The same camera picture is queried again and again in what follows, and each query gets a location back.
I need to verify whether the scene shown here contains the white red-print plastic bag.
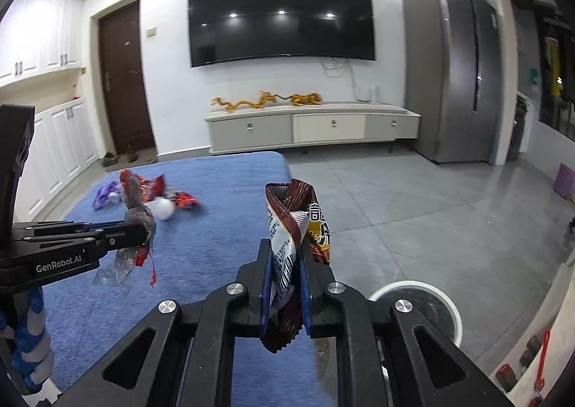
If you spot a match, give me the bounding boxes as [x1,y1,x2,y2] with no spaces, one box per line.
[147,198,175,222]

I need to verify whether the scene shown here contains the black wall television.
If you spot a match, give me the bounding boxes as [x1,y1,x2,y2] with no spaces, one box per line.
[188,0,376,69]

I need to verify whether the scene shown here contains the grey refrigerator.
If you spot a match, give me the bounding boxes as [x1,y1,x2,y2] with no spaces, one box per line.
[401,0,502,165]

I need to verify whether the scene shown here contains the small red wrapper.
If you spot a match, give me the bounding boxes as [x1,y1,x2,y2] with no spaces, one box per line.
[173,191,199,211]

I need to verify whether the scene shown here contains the red handled tool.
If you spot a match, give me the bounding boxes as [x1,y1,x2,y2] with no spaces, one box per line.
[534,328,551,390]

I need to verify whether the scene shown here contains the brown white-label snack packet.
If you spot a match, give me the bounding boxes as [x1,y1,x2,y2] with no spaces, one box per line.
[263,178,334,353]

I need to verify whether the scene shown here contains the purple bin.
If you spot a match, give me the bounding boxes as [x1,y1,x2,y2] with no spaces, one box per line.
[553,163,575,199]

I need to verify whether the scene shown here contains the red snack bag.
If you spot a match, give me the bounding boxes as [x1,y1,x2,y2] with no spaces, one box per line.
[135,174,168,202]

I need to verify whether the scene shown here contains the white television console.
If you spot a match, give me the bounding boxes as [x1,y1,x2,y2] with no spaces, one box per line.
[204,102,422,156]

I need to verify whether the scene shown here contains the purple crumpled wrapper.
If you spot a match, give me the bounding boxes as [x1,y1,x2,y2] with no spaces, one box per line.
[93,181,122,211]

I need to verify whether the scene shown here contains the white round trash bin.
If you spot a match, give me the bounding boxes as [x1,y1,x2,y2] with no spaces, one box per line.
[367,281,464,347]

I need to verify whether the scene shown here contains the clear plastic wrapper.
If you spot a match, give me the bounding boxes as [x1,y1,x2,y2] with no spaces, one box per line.
[93,169,158,296]

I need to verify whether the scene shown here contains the television cable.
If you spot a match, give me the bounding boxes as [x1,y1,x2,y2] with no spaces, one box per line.
[321,57,372,103]

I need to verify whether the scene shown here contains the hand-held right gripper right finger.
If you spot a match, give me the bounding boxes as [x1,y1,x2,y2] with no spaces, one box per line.
[300,245,513,407]

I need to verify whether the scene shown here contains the long golden dragon figurine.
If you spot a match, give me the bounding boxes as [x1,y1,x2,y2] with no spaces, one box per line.
[212,97,259,114]

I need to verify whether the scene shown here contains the brown entrance door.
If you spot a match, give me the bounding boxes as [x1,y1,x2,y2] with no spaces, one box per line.
[98,0,157,157]

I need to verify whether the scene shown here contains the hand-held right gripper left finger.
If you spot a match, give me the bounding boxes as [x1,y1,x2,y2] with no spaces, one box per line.
[54,240,273,407]

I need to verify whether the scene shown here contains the golden tiger figurine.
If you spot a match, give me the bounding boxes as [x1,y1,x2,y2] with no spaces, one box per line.
[290,93,325,107]

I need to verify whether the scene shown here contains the blue rug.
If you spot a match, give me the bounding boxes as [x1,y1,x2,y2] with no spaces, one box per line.
[42,151,334,407]

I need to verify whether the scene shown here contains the person's left forearm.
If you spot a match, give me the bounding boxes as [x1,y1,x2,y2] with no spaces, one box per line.
[0,286,55,395]

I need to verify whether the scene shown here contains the yellow hanging garment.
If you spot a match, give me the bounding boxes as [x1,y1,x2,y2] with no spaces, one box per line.
[546,41,562,96]

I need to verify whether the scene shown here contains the white wall cabinets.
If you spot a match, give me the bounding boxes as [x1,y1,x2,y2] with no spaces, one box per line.
[0,0,86,87]

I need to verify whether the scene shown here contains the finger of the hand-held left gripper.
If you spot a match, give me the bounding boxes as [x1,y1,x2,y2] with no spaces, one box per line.
[67,219,132,232]
[99,222,152,258]

